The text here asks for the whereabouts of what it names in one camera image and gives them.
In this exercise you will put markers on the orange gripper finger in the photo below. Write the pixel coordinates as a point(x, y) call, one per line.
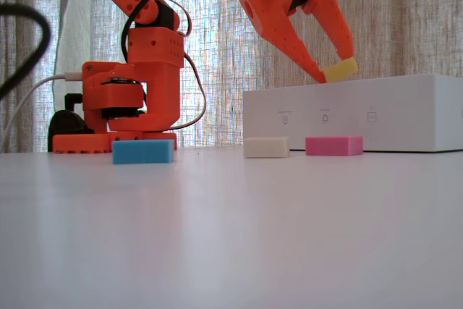
point(293, 45)
point(332, 16)

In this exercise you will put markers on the black table clamp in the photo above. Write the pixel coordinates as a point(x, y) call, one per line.
point(68, 124)

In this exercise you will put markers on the blue foam cuboid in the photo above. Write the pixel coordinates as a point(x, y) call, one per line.
point(143, 151)

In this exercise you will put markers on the cream foam cuboid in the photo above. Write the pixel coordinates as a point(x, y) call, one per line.
point(266, 148)

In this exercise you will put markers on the orange robot base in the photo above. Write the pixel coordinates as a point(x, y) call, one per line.
point(162, 99)

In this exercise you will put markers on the pink foam cuboid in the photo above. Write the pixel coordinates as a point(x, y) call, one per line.
point(332, 146)

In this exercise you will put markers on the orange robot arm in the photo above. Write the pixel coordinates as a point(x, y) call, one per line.
point(155, 46)

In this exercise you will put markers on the beige woven curtain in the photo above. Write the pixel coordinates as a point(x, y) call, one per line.
point(224, 52)

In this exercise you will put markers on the yellow foam cuboid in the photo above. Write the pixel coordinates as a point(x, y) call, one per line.
point(340, 70)

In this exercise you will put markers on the white cardboard bin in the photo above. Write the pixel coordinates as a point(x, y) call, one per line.
point(398, 113)

